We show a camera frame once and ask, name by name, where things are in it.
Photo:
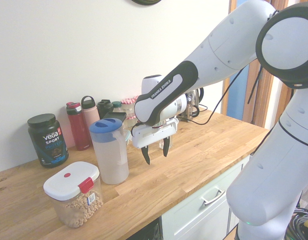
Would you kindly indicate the clear bottle with green cap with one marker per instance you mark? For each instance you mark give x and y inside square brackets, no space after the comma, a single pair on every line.
[116,106]

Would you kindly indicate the glass container with teal lid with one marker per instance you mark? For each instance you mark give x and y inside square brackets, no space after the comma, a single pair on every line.
[127,137]

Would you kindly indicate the glass French press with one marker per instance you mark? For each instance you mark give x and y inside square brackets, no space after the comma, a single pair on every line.
[192,107]

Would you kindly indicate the black Vega protein tub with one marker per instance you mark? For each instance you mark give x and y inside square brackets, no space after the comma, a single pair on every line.
[50,145]

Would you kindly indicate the translucent pitcher with blue lid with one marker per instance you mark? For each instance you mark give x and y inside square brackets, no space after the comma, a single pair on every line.
[111,162]

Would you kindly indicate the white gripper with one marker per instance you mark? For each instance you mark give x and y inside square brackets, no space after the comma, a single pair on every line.
[148,136]

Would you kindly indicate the pink bottle with black cap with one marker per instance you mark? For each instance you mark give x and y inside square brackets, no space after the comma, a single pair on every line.
[90,115]

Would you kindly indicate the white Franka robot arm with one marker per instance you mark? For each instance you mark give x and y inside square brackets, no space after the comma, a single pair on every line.
[231,37]

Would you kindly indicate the black dishwasher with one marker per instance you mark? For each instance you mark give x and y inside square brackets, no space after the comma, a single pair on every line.
[148,232]

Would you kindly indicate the dark red water bottle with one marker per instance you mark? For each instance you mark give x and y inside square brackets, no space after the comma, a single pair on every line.
[79,130]

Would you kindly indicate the stacked clear storage containers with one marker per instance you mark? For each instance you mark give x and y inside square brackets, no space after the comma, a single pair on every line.
[115,115]

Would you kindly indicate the blue door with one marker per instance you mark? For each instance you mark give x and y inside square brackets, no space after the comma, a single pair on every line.
[249,100]

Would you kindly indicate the cereal container with white lid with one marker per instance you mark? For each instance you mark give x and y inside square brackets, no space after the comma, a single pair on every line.
[69,180]

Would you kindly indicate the black shaker bottle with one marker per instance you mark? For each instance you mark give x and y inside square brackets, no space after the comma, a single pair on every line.
[103,107]

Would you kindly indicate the wooden door frame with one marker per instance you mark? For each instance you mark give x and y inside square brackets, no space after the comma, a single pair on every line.
[266,82]

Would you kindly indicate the black wall clock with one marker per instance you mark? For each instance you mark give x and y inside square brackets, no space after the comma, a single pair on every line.
[146,2]

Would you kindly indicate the pale green cabinet drawer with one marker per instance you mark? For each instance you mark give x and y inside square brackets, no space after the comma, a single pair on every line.
[183,217]

